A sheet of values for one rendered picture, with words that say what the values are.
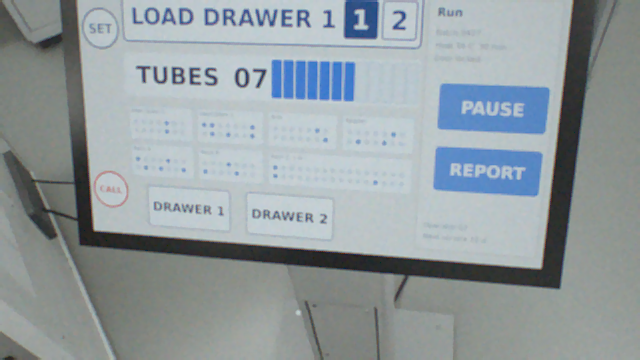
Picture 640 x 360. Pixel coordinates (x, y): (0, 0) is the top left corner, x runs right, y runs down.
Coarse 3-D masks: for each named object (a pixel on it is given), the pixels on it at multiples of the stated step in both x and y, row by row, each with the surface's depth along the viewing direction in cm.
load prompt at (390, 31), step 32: (128, 0) 58; (160, 0) 58; (192, 0) 57; (224, 0) 57; (256, 0) 56; (288, 0) 56; (320, 0) 55; (352, 0) 54; (384, 0) 54; (416, 0) 53; (128, 32) 59; (160, 32) 59; (192, 32) 58; (224, 32) 57; (256, 32) 57; (288, 32) 56; (320, 32) 56; (352, 32) 55; (384, 32) 55; (416, 32) 54
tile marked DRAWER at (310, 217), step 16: (256, 192) 61; (256, 208) 61; (272, 208) 61; (288, 208) 60; (304, 208) 60; (320, 208) 60; (256, 224) 61; (272, 224) 61; (288, 224) 61; (304, 224) 61; (320, 224) 60
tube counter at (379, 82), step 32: (256, 64) 57; (288, 64) 57; (320, 64) 56; (352, 64) 56; (384, 64) 55; (416, 64) 55; (256, 96) 58; (288, 96) 58; (320, 96) 57; (352, 96) 57; (384, 96) 56; (416, 96) 55
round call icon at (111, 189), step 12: (96, 168) 63; (96, 180) 64; (108, 180) 63; (120, 180) 63; (96, 192) 64; (108, 192) 64; (120, 192) 64; (96, 204) 64; (108, 204) 64; (120, 204) 64
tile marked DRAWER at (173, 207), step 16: (160, 192) 63; (176, 192) 62; (192, 192) 62; (208, 192) 62; (224, 192) 61; (160, 208) 63; (176, 208) 63; (192, 208) 62; (208, 208) 62; (224, 208) 62; (160, 224) 64; (176, 224) 63; (192, 224) 63; (208, 224) 62; (224, 224) 62
